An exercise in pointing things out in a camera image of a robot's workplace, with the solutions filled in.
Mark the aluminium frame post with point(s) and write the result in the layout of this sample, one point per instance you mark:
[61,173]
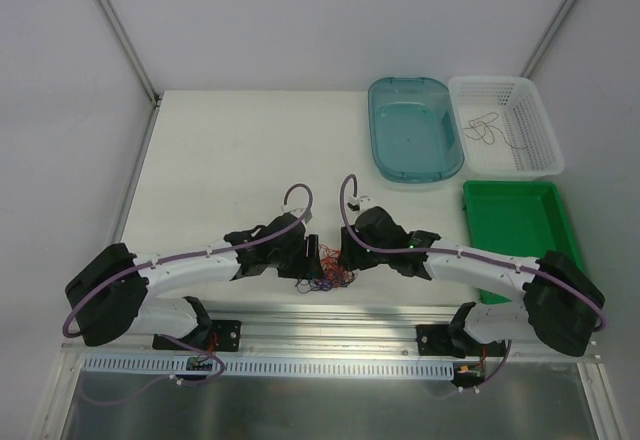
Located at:
[127,48]
[548,37]

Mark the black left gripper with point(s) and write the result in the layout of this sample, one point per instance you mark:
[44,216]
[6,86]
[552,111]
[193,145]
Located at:
[310,255]

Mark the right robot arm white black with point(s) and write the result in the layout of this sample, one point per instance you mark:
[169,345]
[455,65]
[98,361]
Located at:
[548,299]

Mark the white slotted cable duct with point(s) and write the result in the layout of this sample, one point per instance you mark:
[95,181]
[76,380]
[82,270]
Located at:
[270,367]

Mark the white perforated plastic basket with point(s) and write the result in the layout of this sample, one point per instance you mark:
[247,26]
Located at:
[504,128]

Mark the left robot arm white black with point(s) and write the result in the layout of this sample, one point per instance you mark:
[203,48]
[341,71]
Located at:
[120,292]

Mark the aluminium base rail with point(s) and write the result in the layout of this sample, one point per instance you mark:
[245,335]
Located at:
[274,329]

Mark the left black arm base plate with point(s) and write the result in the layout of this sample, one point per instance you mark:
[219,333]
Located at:
[215,337]

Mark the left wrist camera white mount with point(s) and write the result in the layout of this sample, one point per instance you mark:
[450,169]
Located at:
[303,213]

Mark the right aluminium frame post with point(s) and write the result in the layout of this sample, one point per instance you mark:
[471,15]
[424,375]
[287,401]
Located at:
[548,37]

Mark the left aluminium frame post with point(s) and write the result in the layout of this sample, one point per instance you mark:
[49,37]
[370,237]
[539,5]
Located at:
[127,48]

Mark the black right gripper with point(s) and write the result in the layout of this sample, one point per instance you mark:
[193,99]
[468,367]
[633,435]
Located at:
[345,251]

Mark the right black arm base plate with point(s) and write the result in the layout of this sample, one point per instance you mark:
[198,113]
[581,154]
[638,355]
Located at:
[435,341]

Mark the green plastic tray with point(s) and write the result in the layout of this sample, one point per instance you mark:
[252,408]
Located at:
[519,218]

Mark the teal transparent plastic bin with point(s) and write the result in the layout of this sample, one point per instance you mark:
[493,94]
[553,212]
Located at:
[413,135]

